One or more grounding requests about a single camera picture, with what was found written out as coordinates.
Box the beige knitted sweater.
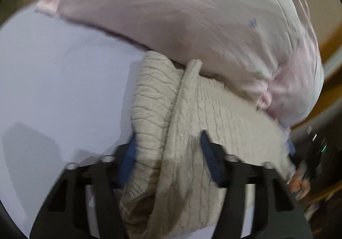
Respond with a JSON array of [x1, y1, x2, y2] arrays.
[[119, 51, 292, 238]]

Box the person's right hand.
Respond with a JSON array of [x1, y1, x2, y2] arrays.
[[286, 170, 311, 201]]

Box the pink patterned pillow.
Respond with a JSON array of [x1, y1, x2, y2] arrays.
[[266, 0, 325, 130], [36, 0, 319, 101]]

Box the wooden shelf unit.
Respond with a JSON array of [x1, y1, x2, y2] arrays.
[[292, 23, 341, 130]]

